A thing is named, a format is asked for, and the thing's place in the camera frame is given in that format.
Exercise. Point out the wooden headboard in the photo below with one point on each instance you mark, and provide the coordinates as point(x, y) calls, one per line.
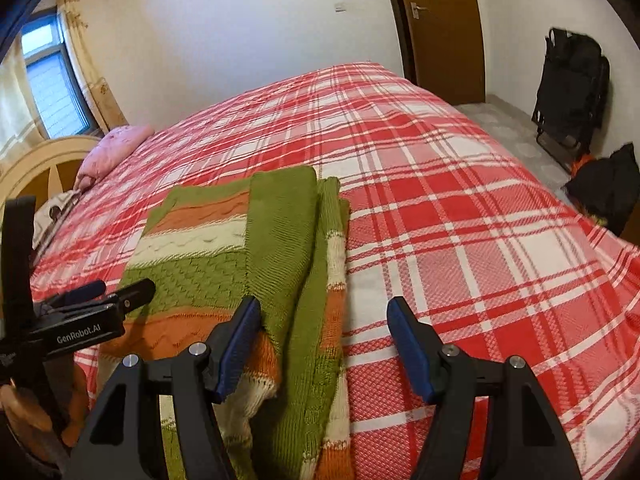
point(45, 160)

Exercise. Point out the black bag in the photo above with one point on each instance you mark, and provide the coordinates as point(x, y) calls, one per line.
point(572, 90)
point(607, 190)

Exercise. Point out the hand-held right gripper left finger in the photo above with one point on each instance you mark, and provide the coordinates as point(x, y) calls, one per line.
point(240, 345)

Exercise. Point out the window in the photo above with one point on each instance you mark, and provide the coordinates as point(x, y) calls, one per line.
point(52, 75)

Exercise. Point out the patterned pillow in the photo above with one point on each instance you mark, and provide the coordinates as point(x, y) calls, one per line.
point(50, 215)

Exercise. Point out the pink pillow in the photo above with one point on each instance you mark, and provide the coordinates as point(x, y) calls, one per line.
point(112, 152)

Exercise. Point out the brown wooden door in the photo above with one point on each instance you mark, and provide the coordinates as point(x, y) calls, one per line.
point(440, 30)

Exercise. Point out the red plaid blanket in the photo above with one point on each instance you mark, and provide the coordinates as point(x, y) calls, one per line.
point(450, 210)

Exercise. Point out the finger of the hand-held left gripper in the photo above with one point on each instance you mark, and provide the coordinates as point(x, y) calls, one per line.
point(85, 292)
point(135, 292)

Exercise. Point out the cream curtain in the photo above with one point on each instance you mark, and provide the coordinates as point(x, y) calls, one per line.
point(92, 65)

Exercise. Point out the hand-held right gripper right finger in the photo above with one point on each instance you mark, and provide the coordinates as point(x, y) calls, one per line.
point(410, 350)

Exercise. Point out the green striped knit sweater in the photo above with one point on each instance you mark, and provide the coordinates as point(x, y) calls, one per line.
point(280, 240)

